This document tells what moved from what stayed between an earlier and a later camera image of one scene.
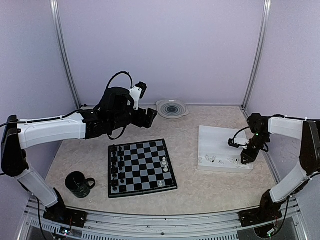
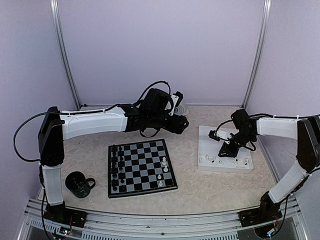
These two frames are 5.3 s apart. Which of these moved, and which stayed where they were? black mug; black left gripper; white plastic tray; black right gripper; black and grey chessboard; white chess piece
Moved: black left gripper; black right gripper
Stayed: black and grey chessboard; black mug; white chess piece; white plastic tray
